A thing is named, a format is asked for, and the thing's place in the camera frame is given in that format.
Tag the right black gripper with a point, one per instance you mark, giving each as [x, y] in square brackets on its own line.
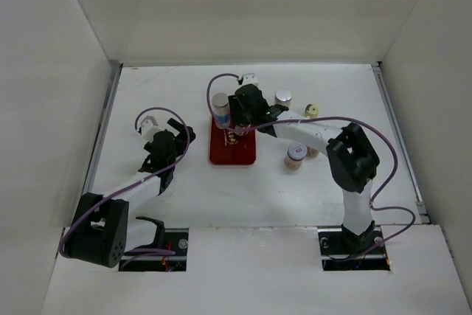
[236, 105]

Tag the red rectangular tray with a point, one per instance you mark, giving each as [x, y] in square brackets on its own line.
[229, 149]

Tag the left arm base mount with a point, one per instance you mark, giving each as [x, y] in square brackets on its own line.
[151, 246]

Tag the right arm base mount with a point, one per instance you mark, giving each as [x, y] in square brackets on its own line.
[343, 252]

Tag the blue label shaker bottle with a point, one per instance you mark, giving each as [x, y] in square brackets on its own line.
[221, 110]

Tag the pink spice jar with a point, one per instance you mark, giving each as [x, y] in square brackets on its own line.
[312, 152]

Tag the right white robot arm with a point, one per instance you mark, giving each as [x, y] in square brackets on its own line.
[352, 159]

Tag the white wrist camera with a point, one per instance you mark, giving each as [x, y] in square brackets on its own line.
[248, 79]
[148, 127]

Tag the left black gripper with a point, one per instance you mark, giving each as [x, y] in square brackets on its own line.
[181, 139]

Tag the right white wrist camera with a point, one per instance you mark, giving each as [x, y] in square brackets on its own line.
[248, 79]

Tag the silver lid shaker bottle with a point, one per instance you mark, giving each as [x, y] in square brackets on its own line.
[282, 99]

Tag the blue lid spice jar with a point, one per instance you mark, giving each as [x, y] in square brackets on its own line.
[295, 155]
[242, 130]

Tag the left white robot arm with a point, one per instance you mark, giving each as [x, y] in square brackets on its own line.
[107, 230]

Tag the yellow lid squeeze bottle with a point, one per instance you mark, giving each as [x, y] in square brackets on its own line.
[311, 111]

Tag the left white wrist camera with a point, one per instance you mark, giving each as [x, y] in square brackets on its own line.
[148, 127]

